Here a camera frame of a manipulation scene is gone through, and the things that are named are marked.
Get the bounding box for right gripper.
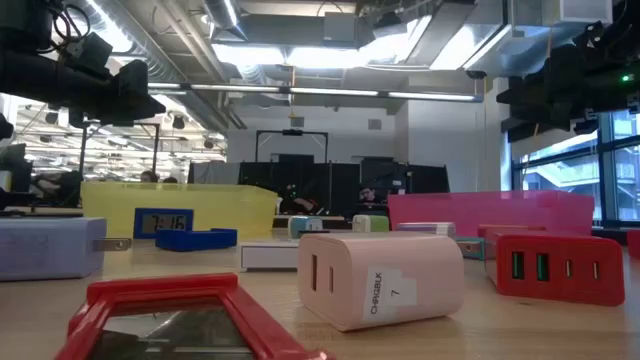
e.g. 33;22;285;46
496;44;609;129

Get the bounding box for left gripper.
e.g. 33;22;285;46
74;59;167;127

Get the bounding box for blue digital clock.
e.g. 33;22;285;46
132;207;195;240
154;228;239;253

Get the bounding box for lavender charger block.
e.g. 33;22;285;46
396;221;457;240
0;216;133;282

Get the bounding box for teal small charger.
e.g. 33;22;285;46
287;215;325;239

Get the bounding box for white digital clock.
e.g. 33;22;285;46
239;240;301;272

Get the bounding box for red multi-port charger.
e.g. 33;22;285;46
483;230;626;307

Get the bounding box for green small charger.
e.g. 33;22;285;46
351;214;391;234

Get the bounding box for white wall charger cube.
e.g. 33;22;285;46
297;230;466;332

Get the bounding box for pink translucent plastic bin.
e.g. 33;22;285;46
387;189;596;239

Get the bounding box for yellow translucent plastic bin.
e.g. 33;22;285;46
79;180;279;240

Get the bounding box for red digital clock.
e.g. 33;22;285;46
53;272;337;360

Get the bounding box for linear ceiling light fixture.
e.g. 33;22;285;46
147;82;485;104

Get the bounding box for black partition screens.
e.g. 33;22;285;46
187;157;451;221

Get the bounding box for black rig frame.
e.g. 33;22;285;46
254;128;330;164
77;119;162;182

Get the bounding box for silver round air duct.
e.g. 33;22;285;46
84;0;249;132

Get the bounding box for silver rectangular air duct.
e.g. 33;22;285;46
359;0;614;76

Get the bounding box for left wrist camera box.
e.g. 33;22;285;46
64;32;114;77

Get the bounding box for dark window frame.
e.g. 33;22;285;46
509;109;640;229

